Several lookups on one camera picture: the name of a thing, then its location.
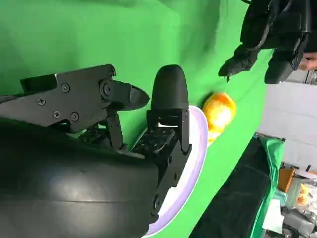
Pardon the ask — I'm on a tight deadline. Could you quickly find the orange and white bread roll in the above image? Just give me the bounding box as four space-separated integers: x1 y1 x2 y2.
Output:
202 92 237 147

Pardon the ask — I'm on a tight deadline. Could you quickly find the person's hand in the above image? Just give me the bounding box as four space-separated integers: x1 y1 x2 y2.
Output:
299 52 317 71

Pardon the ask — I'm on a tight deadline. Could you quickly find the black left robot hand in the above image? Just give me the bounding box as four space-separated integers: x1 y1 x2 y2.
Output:
219 0 317 85

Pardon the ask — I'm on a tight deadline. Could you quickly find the green table cloth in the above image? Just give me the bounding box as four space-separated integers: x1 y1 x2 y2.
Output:
0 0 286 238

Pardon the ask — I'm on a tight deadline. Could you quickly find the orange cardboard box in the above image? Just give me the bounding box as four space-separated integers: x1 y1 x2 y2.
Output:
277 167 296 193

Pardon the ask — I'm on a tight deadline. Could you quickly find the black backdrop curtain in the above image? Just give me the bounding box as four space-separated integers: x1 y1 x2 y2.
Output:
190 138 271 238

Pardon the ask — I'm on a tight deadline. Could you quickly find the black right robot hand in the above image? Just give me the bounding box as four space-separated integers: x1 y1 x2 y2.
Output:
0 63 193 238

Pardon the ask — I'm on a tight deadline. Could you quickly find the lilac plate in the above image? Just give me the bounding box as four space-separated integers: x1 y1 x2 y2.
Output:
146 105 209 237

